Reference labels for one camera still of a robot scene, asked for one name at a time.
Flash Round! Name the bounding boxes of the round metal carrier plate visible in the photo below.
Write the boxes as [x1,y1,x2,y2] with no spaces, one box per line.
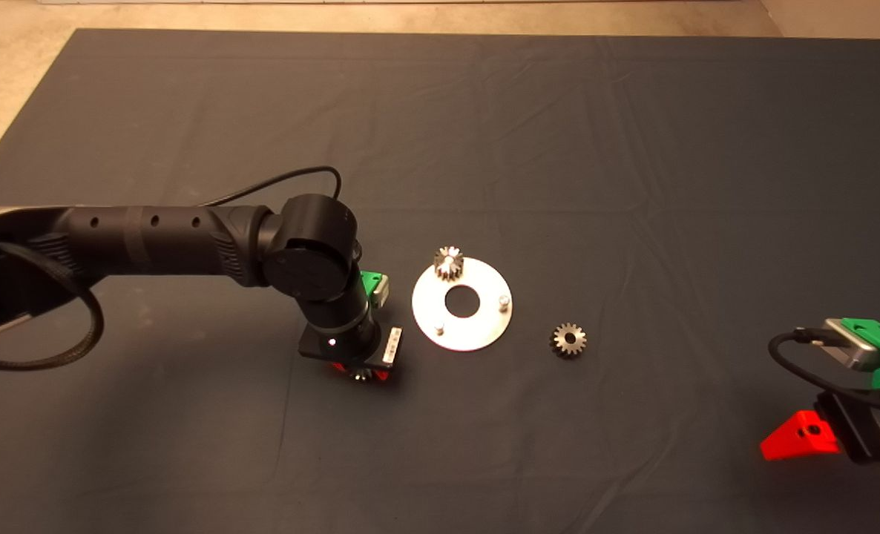
[411,256,514,352]

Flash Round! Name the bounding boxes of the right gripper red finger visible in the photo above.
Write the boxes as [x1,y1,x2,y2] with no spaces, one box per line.
[760,410,842,462]

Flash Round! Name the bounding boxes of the black braided cable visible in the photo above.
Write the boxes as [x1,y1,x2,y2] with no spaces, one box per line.
[0,241,105,372]

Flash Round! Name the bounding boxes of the black camera cable with plug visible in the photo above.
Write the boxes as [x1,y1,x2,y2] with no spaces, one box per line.
[768,326,880,416]

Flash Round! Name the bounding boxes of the dark grey table cloth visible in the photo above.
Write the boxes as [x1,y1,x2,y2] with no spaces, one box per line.
[0,28,880,534]

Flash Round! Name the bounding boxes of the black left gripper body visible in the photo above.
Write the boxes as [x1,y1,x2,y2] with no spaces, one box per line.
[298,303,404,370]

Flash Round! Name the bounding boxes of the thin black cable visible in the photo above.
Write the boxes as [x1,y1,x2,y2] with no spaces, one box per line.
[199,165,343,208]

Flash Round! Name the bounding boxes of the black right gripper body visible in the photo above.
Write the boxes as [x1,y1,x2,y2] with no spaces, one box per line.
[815,389,880,467]

